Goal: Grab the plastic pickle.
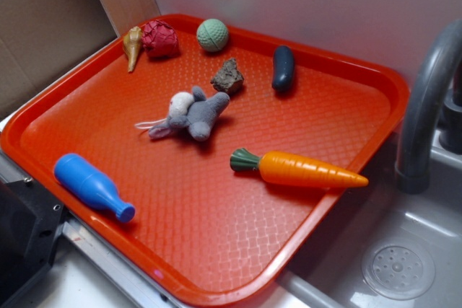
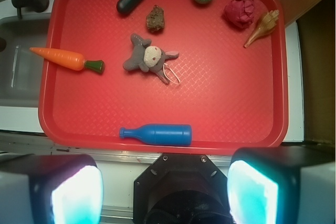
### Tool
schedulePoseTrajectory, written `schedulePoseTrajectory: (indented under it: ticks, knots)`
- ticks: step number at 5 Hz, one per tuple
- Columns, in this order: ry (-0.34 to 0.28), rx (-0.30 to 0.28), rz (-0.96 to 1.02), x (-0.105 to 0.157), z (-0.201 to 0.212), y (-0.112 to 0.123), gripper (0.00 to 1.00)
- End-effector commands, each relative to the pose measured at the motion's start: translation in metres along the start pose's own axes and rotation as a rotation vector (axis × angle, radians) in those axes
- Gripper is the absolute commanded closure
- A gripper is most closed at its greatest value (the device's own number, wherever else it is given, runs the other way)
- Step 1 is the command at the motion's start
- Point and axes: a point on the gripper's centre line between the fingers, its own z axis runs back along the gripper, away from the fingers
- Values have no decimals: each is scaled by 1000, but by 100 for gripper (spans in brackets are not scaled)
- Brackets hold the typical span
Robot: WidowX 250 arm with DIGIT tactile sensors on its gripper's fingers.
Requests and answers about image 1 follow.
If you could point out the dark green plastic pickle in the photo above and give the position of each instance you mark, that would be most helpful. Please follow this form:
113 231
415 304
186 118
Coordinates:
283 69

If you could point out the red plastic tray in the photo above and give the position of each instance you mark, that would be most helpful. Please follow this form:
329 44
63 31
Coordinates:
208 235

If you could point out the grey plush bunny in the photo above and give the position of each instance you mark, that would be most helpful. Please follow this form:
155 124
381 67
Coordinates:
191 111

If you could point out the brown rock chunk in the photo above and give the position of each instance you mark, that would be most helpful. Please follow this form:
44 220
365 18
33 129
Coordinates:
228 79

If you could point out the orange plastic carrot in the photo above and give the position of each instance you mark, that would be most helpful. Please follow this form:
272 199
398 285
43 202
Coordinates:
282 168

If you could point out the green dimpled ball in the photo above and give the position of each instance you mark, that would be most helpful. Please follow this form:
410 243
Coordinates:
212 35

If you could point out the red crumpled ball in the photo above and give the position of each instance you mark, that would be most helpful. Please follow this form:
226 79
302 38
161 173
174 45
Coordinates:
160 40

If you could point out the gold plastic shell cone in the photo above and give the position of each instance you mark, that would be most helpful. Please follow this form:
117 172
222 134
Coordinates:
132 46

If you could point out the blue plastic bottle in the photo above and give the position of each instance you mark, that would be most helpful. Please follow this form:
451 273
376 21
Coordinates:
93 187

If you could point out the grey toy faucet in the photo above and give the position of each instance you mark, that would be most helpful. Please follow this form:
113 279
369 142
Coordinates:
423 111

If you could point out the grey toy sink basin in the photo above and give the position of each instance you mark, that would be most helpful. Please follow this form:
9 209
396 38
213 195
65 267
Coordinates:
379 247

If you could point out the brown cardboard panel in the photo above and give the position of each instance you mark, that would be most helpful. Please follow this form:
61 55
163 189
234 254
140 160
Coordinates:
43 39

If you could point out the dark faucet knob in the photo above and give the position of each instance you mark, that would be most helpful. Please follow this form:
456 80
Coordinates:
450 117

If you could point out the black metal bracket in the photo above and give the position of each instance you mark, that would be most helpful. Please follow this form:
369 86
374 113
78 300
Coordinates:
30 220

